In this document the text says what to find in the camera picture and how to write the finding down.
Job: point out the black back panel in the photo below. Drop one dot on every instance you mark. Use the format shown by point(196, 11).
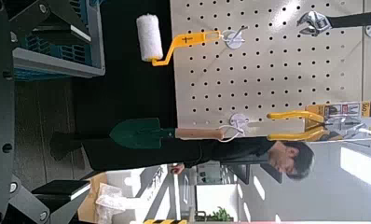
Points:
point(127, 93)

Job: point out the yellow pliers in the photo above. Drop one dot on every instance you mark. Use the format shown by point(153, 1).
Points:
point(298, 115)

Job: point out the person in black clothes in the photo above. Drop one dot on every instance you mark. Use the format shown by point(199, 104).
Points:
point(143, 158)

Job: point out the blue grey plastic crate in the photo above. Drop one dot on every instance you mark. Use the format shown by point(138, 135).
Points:
point(65, 65)

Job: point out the black-clad person's hand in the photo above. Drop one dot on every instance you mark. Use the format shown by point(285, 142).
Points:
point(178, 168)

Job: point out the cream metal pegboard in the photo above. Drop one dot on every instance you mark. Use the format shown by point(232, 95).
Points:
point(267, 77)

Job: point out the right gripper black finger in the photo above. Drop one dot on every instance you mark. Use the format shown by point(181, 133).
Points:
point(59, 15)
point(56, 189)

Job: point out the black metal stand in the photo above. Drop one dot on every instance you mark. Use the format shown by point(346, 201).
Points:
point(239, 172)

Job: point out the yellow black striped bar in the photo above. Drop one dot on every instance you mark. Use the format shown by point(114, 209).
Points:
point(165, 221)

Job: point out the green potted plant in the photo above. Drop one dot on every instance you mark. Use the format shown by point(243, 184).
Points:
point(221, 215)

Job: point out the brown cardboard box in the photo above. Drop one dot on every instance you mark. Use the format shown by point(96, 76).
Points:
point(92, 199)

